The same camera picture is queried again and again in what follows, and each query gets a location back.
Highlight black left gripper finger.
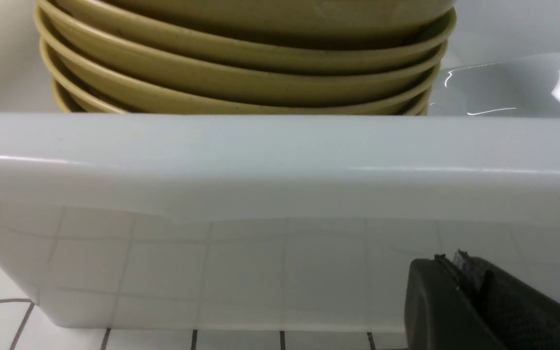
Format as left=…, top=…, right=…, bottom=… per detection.
left=404, top=250, right=560, bottom=350

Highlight large white plastic tub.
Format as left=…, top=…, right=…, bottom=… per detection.
left=0, top=0, right=560, bottom=333

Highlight stacked yellow noodle bowls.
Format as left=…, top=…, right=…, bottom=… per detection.
left=34, top=0, right=457, bottom=115

